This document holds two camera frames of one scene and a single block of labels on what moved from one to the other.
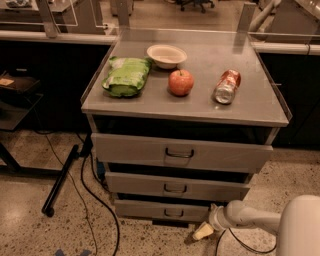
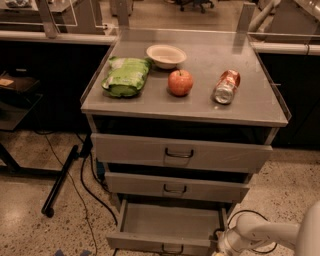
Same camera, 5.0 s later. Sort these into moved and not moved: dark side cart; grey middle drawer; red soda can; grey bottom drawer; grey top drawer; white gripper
Moved: white gripper; grey bottom drawer
Not moved: red soda can; grey middle drawer; dark side cart; grey top drawer
